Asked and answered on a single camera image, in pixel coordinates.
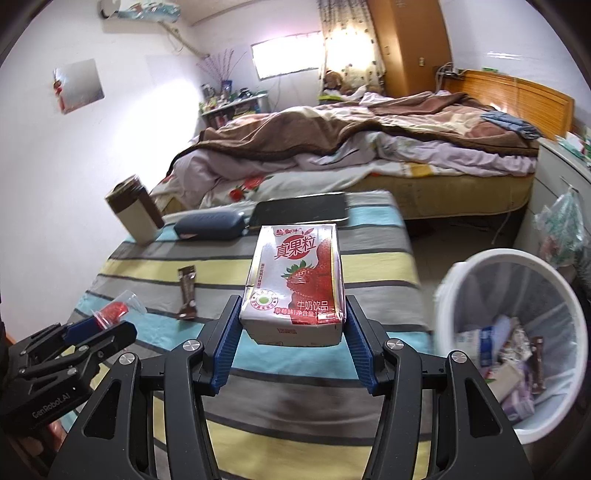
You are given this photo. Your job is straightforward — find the striped table cloth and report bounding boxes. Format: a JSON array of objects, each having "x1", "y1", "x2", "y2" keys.
[{"x1": 71, "y1": 191, "x2": 433, "y2": 479}]

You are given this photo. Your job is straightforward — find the cluttered shelf desk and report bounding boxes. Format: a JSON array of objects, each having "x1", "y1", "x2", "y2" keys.
[{"x1": 199, "y1": 88, "x2": 271, "y2": 129}]

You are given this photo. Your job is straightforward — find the dark blue glasses case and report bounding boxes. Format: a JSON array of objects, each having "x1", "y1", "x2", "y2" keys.
[{"x1": 174, "y1": 211, "x2": 246, "y2": 241}]

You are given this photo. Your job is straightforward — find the white nightstand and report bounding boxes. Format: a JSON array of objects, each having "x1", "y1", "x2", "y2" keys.
[{"x1": 514, "y1": 139, "x2": 590, "y2": 254}]

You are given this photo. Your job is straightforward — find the white trash bin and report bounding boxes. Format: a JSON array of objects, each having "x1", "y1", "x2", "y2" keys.
[{"x1": 434, "y1": 249, "x2": 588, "y2": 445}]

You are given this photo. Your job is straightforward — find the dried branch decoration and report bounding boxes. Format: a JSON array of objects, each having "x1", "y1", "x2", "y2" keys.
[{"x1": 197, "y1": 48, "x2": 245, "y2": 87}]

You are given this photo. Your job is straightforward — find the teddy bear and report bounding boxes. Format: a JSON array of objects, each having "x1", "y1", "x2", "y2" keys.
[{"x1": 322, "y1": 70, "x2": 356, "y2": 95}]

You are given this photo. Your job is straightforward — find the plastic bag on nightstand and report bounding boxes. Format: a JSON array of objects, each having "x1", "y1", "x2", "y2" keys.
[{"x1": 534, "y1": 186, "x2": 586, "y2": 268}]

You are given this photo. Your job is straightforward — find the white tissue roll pack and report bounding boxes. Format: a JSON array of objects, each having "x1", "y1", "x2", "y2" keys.
[{"x1": 456, "y1": 315, "x2": 513, "y2": 369}]

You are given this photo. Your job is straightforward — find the patterned paper cup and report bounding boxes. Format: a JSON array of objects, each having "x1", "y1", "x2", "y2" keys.
[{"x1": 485, "y1": 361, "x2": 524, "y2": 403}]

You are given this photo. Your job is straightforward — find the floral curtain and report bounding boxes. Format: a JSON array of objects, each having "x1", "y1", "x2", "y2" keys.
[{"x1": 318, "y1": 0, "x2": 386, "y2": 92}]

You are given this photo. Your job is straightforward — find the purple milk carton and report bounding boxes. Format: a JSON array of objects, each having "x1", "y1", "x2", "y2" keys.
[{"x1": 501, "y1": 387, "x2": 535, "y2": 423}]

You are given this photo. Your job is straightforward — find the wall air conditioner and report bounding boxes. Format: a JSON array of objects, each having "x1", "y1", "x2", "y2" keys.
[{"x1": 98, "y1": 0, "x2": 181, "y2": 23}]

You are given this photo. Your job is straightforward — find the brown snack wrapper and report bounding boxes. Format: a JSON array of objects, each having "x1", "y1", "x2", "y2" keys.
[{"x1": 177, "y1": 265, "x2": 197, "y2": 320}]

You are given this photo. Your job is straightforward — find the red strawberry milk carton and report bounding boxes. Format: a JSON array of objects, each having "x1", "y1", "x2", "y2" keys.
[{"x1": 240, "y1": 224, "x2": 346, "y2": 347}]

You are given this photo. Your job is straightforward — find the brown blanket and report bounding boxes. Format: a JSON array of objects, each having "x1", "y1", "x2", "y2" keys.
[{"x1": 172, "y1": 91, "x2": 539, "y2": 176}]

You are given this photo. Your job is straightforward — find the blue folded clothes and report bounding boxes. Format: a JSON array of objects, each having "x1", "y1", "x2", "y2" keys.
[{"x1": 481, "y1": 110, "x2": 543, "y2": 140}]

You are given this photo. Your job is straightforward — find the wall mirror sheet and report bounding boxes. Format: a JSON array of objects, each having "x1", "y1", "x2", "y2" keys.
[{"x1": 53, "y1": 59, "x2": 104, "y2": 114}]

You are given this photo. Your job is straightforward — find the wooden wardrobe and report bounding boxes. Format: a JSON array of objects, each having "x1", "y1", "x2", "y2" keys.
[{"x1": 368, "y1": 0, "x2": 452, "y2": 97}]

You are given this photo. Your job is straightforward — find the wooden headboard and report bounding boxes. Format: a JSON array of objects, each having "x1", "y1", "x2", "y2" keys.
[{"x1": 443, "y1": 70, "x2": 575, "y2": 139}]

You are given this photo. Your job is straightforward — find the brown and cream box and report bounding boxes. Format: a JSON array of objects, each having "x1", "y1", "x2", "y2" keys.
[{"x1": 105, "y1": 175, "x2": 164, "y2": 245}]

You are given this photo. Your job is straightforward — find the black tablet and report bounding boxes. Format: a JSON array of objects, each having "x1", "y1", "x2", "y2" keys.
[{"x1": 249, "y1": 192, "x2": 349, "y2": 229}]

